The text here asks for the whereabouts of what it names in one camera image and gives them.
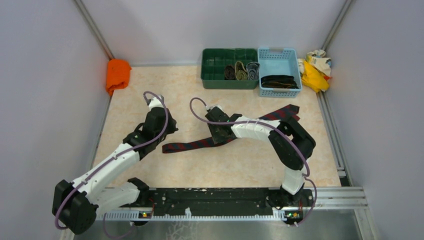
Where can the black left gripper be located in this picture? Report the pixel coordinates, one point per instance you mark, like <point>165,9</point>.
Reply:
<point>172,122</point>

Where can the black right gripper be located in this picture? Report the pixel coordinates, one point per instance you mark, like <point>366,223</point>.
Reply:
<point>217,139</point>

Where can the red navy striped tie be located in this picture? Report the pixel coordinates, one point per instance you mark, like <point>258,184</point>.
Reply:
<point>289,110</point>

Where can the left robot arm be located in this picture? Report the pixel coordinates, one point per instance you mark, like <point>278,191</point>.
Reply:
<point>77,203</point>

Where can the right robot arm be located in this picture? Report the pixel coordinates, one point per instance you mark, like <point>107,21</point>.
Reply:
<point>291,142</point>

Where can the orange folded cloth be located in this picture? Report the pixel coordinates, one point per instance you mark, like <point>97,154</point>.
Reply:
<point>117,76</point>

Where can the dark brown rolled tie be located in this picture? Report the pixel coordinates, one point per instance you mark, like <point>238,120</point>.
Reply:
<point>229,72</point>

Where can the olive rolled tie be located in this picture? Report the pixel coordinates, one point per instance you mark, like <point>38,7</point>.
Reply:
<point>241,74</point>

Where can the green compartment organizer tray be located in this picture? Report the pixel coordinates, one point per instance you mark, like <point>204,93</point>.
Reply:
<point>213,63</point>

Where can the grey rolled tie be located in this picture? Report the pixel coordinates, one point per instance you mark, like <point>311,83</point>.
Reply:
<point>252,69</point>

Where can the black tie in basket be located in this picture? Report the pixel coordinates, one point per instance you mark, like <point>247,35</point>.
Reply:
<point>279,82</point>

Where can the light blue plastic basket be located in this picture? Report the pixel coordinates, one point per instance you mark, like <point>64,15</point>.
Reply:
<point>278,61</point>

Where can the yellow crumpled cloth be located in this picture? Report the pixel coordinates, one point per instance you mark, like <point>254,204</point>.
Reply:
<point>314,79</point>

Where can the white patterned crumpled cloth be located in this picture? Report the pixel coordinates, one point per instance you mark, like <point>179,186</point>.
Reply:
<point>318,59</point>

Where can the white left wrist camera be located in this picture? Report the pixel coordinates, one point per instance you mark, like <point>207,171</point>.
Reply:
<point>155,102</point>

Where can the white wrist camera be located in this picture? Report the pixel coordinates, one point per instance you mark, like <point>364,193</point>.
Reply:
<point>215,108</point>
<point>155,102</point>

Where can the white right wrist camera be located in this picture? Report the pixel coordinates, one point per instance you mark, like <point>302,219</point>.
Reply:
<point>215,108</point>

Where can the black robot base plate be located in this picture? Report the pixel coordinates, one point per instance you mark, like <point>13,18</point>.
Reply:
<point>221,202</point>

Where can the white slotted cable duct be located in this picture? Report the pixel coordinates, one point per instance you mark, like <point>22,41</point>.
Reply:
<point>136,216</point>

